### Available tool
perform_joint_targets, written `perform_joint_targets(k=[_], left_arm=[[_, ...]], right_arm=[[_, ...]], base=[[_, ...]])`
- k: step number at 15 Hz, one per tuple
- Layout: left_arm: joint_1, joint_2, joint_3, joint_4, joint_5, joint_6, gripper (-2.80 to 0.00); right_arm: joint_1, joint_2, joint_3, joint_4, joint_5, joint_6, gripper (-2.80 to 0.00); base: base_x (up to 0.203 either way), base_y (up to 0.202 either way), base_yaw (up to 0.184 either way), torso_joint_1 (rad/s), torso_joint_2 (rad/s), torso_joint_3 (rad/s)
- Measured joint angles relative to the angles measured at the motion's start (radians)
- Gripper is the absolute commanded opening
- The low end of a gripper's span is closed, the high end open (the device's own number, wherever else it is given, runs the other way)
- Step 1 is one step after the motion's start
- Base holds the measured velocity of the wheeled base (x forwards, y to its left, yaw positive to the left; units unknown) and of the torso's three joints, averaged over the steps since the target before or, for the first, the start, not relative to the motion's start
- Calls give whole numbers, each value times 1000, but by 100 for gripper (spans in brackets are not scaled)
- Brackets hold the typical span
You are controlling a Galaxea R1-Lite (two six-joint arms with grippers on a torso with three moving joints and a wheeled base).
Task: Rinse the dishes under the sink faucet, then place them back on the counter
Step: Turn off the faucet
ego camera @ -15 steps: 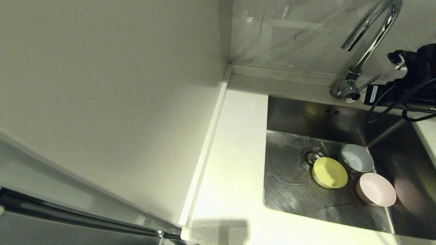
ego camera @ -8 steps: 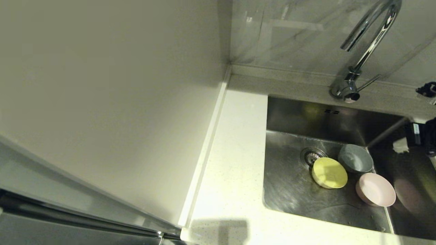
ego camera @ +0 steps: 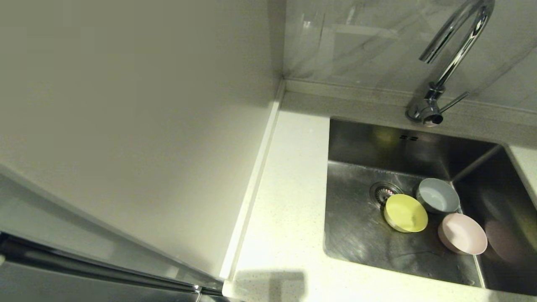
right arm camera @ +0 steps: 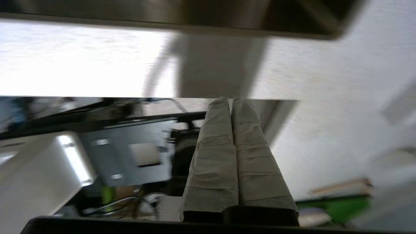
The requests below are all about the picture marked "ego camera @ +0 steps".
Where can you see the yellow bowl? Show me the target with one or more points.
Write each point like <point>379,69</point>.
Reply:
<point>406,213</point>

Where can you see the gray bowl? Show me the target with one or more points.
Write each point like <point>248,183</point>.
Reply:
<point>439,196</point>

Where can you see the pink bowl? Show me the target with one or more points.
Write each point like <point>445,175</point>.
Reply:
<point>462,234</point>

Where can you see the metal sink drain strainer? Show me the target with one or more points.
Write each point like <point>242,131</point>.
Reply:
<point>379,193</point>

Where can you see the stainless steel sink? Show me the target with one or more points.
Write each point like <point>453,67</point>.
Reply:
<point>361,239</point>

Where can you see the chrome gooseneck faucet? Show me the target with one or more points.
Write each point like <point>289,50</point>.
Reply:
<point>454,63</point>

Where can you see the stainless steel appliance door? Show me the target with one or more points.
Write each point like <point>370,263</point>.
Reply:
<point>63,289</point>

